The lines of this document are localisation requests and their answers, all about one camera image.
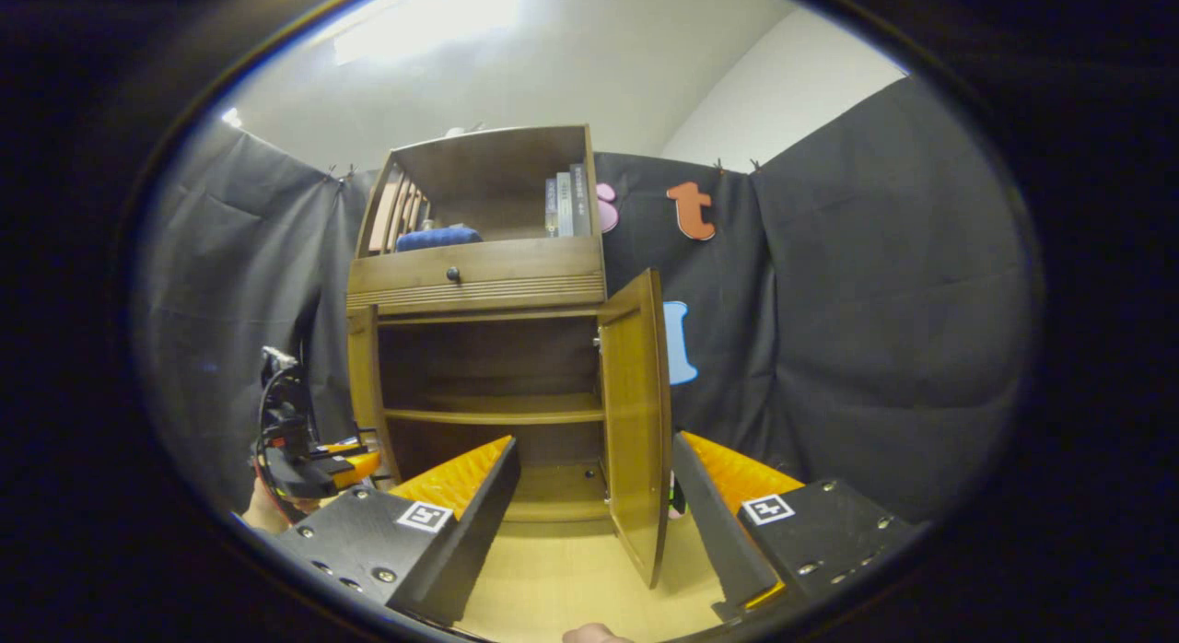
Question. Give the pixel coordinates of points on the grey-spined book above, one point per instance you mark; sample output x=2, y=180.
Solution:
x=565, y=205

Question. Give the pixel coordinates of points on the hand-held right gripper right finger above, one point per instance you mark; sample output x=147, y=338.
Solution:
x=714, y=532

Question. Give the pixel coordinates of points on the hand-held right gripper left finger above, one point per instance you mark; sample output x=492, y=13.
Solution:
x=470, y=542

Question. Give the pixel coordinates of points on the blue-spined book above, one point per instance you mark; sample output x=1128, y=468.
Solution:
x=552, y=208

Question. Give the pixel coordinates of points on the wooden cabinet drawer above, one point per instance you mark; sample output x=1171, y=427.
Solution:
x=525, y=265

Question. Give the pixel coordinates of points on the black backdrop cloth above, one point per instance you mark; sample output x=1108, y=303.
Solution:
x=875, y=302

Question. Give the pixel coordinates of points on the dark-spined book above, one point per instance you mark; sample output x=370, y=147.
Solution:
x=580, y=201

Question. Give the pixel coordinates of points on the wooden cabinet door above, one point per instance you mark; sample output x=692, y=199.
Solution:
x=636, y=422
x=364, y=376

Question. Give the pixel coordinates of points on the wooden double-door shoe cabinet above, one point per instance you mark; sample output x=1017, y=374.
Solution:
x=497, y=182

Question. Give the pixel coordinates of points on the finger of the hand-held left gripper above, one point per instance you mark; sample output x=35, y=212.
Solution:
x=355, y=463

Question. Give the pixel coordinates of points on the blue folded cloth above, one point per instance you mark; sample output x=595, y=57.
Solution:
x=439, y=239

